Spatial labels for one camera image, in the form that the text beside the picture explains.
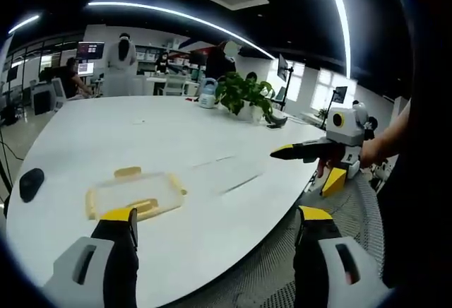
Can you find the grey curved desk object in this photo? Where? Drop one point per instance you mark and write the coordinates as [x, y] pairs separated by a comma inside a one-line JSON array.
[[277, 121]]

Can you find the grey mesh chair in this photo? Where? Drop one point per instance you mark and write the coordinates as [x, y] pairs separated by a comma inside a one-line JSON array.
[[318, 251]]

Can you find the small desk monitor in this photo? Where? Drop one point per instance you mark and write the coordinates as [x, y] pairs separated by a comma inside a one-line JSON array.
[[86, 69]]

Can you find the person's dark clothing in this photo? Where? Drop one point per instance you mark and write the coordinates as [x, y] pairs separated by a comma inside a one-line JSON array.
[[420, 181]]

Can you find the large wall monitor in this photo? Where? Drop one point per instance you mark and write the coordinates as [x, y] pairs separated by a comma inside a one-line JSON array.
[[91, 52]]

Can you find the clear container with yellow clips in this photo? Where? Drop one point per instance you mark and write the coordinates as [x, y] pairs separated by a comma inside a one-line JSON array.
[[136, 193]]

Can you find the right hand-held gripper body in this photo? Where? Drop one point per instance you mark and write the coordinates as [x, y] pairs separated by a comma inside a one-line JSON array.
[[347, 128]]

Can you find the black computer mouse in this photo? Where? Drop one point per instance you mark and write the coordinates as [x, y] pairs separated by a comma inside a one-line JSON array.
[[31, 184]]

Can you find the person's right hand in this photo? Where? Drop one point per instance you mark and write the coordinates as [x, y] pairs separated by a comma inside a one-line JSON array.
[[372, 152]]

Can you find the white cabinet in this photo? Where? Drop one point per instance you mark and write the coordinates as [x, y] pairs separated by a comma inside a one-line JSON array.
[[44, 99]]

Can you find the long ceiling light strip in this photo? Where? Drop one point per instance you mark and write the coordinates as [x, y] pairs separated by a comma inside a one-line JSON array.
[[176, 15]]

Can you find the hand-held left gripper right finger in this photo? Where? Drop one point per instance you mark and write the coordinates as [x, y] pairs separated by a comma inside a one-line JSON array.
[[328, 262]]

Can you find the curved ceiling light strip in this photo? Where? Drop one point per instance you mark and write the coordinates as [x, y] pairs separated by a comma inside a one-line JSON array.
[[340, 15]]

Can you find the white office chair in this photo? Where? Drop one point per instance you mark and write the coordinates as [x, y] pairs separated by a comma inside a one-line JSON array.
[[59, 93]]

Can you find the monitor on black stand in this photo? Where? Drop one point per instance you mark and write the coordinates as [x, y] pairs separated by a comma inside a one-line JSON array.
[[283, 66]]

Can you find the green potted plant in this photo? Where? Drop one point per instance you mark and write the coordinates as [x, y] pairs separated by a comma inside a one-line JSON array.
[[245, 96]]

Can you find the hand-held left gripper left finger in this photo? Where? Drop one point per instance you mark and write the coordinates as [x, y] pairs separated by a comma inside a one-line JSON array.
[[88, 262]]

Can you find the monitor on tripod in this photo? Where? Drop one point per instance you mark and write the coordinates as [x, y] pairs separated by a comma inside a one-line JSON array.
[[339, 95]]

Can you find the blue and white jug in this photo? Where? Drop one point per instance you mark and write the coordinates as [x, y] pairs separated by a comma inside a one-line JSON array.
[[208, 92]]

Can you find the short ceiling light strip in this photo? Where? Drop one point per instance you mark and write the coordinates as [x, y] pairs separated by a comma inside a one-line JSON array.
[[24, 22]]

